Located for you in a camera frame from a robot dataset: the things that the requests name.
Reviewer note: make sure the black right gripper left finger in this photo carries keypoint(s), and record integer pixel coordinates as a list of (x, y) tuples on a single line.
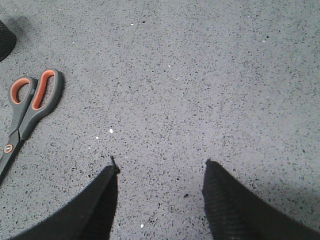
[(89, 216)]

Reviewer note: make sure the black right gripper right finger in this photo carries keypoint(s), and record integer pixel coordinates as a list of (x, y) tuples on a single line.
[(235, 213)]

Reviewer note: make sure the grey orange scissors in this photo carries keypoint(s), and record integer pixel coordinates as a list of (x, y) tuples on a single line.
[(25, 97)]

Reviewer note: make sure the black mesh pen cup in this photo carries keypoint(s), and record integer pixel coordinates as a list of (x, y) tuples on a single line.
[(8, 41)]

